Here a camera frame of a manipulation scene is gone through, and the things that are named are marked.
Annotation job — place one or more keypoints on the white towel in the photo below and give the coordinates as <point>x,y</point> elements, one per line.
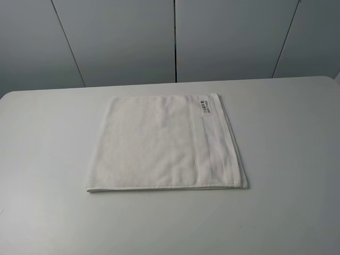
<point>175,142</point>

